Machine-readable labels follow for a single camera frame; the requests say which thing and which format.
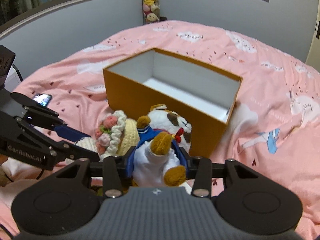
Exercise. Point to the crochet flower bouquet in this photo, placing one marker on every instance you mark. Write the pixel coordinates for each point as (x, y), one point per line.
(113, 137)

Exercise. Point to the smartphone on bed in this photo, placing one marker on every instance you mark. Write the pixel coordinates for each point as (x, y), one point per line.
(42, 99)

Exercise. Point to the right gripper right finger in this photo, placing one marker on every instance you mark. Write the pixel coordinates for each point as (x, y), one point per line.
(199, 169)

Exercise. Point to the cream door with handle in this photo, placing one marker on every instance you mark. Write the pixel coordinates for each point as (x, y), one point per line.
(313, 54)

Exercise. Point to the pink printed bed quilt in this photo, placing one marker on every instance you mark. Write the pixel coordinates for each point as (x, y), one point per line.
(275, 124)

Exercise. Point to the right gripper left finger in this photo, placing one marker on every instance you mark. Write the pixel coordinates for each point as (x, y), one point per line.
(115, 181)

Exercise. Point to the orange cardboard box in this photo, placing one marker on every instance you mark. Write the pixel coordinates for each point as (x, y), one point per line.
(200, 92)

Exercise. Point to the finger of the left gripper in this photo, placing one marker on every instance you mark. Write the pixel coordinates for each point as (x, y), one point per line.
(59, 126)
(65, 150)

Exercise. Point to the hanging plush toy stack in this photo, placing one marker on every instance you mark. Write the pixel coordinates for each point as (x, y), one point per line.
(151, 11)

